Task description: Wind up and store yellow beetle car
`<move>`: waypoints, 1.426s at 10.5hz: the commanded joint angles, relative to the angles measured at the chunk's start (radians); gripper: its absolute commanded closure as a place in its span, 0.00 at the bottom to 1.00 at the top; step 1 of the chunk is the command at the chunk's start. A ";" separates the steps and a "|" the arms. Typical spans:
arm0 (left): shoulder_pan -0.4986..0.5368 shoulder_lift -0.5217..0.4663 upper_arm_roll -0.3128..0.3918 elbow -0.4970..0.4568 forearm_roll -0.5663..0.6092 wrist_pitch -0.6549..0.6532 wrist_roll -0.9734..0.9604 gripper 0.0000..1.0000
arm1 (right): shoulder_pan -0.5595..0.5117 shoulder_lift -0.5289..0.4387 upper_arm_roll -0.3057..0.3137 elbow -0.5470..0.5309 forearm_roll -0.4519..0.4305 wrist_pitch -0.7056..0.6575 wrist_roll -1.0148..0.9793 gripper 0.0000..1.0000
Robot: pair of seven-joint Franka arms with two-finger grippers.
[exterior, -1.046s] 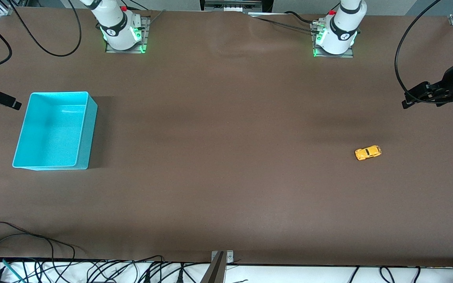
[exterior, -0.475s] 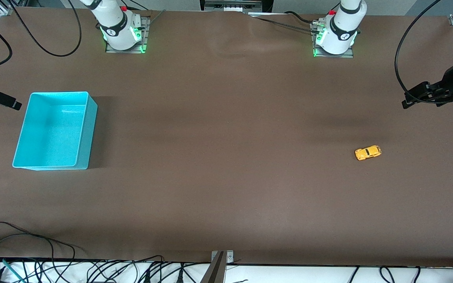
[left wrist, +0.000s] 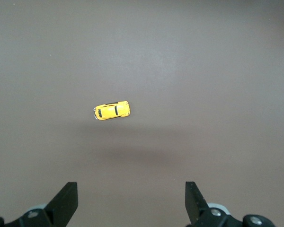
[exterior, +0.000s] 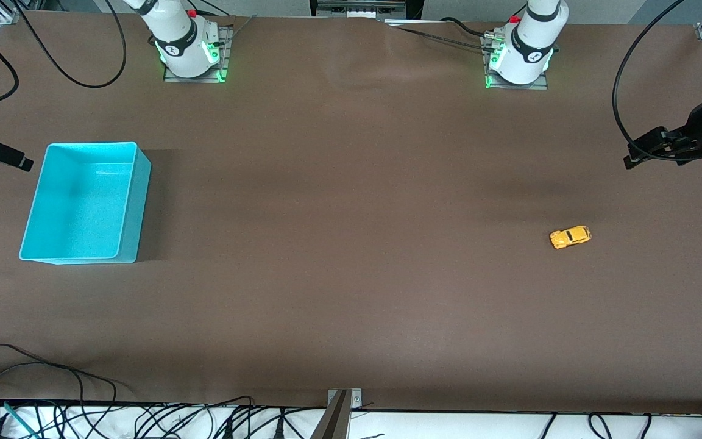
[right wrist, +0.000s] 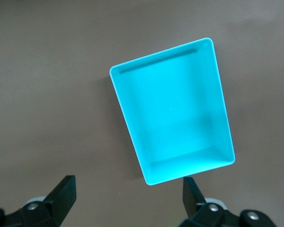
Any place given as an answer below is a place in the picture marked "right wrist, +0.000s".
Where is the turquoise plastic bin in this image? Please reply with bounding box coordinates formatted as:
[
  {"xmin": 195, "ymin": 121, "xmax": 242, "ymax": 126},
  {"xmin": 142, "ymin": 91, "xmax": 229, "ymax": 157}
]
[{"xmin": 108, "ymin": 37, "xmax": 236, "ymax": 186}]

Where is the brown table mat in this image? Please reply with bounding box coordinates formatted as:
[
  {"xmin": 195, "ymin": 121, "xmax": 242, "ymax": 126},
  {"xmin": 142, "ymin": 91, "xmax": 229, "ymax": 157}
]
[{"xmin": 0, "ymin": 0, "xmax": 284, "ymax": 227}]

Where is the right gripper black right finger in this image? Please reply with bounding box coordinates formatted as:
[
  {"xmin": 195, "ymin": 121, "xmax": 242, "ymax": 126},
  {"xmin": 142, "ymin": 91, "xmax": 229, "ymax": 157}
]
[{"xmin": 179, "ymin": 176, "xmax": 276, "ymax": 227}]

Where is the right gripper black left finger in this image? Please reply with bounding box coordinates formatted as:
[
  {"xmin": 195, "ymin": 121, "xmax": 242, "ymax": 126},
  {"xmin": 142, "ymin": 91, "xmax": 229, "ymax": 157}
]
[{"xmin": 0, "ymin": 175, "xmax": 77, "ymax": 227}]

